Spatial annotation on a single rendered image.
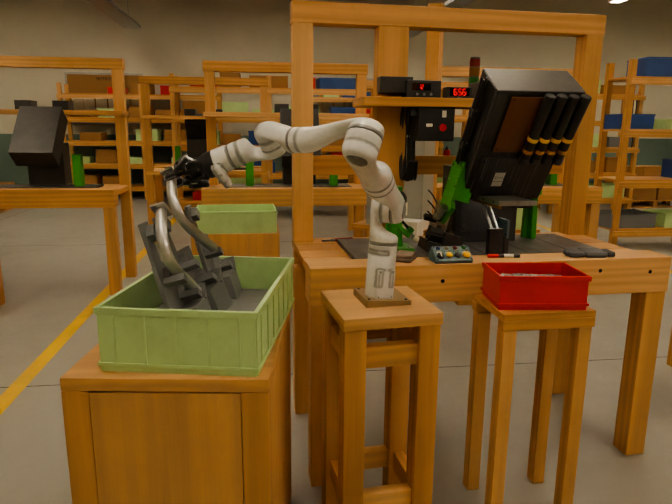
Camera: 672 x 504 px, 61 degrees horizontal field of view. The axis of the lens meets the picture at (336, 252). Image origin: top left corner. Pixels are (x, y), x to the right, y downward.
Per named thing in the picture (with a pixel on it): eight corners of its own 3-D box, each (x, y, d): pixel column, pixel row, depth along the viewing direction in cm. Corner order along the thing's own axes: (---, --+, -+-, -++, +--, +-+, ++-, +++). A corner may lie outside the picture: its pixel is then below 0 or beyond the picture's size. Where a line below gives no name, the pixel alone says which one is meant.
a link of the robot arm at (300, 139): (291, 115, 153) (281, 142, 151) (376, 111, 137) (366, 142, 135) (310, 133, 160) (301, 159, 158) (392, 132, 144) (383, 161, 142)
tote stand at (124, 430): (273, 644, 158) (268, 379, 141) (85, 642, 158) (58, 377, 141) (291, 491, 224) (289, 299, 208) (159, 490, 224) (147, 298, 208)
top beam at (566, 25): (605, 35, 272) (607, 14, 270) (291, 22, 246) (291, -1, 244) (593, 37, 280) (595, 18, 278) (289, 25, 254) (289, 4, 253)
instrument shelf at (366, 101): (554, 108, 262) (555, 99, 261) (363, 105, 247) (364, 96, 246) (527, 110, 286) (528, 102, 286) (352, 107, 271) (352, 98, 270)
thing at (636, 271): (667, 291, 237) (672, 256, 233) (309, 308, 211) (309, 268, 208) (644, 283, 250) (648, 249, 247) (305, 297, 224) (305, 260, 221)
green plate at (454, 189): (466, 215, 239) (481, 166, 235) (448, 210, 237) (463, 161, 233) (455, 211, 250) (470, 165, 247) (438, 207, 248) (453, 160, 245)
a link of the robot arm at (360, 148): (370, 156, 135) (388, 198, 158) (381, 121, 137) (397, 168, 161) (334, 150, 138) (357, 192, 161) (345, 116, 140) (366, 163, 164)
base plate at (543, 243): (606, 255, 244) (607, 250, 244) (355, 263, 225) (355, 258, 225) (553, 237, 284) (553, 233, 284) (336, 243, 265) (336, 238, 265)
